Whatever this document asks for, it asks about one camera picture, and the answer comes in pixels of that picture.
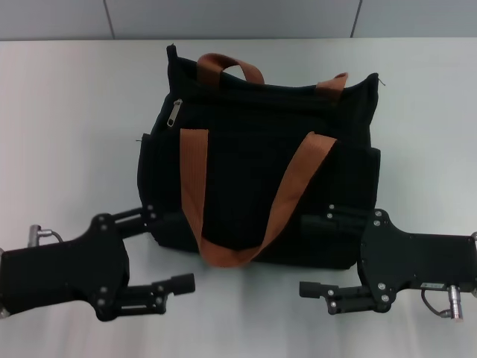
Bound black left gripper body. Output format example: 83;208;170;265
0;213;131;322

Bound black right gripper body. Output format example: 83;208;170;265
356;209;477;313

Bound silver zipper pull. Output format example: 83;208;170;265
164;98;183;130

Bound black bag with brown handles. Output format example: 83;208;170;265
134;43;382;270

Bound left gripper cable with connector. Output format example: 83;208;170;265
28;223;63;248

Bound gripper cable with connector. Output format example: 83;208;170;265
420;285;465;321
28;223;63;248

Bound right gripper cable with connector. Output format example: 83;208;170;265
420;285;465;321

